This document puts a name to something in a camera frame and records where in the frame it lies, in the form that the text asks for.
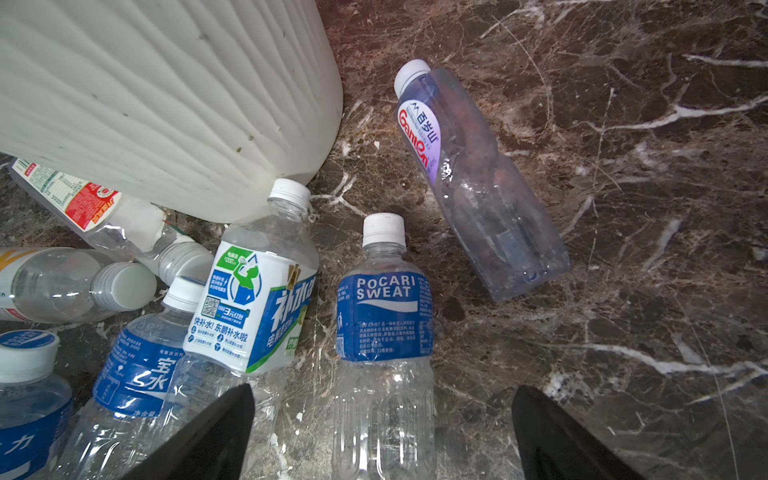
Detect Pocari Sweat blue label bottle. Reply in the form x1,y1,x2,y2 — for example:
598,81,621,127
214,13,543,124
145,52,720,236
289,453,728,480
331,213,437,479

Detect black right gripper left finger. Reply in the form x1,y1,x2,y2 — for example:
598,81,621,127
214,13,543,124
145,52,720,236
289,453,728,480
122,384,255,480

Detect yellow V label bottle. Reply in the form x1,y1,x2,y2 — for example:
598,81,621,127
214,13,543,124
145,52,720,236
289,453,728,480
1,247,157,324

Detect purple label Ganten bottle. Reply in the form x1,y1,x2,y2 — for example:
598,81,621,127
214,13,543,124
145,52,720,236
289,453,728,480
394,59,571,302

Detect white ribbed waste bin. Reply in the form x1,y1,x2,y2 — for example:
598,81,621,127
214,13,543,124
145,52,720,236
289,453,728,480
1,1,343,223

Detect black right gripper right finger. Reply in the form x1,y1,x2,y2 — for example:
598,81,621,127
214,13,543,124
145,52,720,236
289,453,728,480
512,385,642,479

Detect red white label bottle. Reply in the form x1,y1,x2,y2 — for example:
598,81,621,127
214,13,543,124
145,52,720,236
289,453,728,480
9,158,214,285

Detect green white label bottle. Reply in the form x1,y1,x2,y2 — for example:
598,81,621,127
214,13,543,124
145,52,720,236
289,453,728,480
150,179,320,449

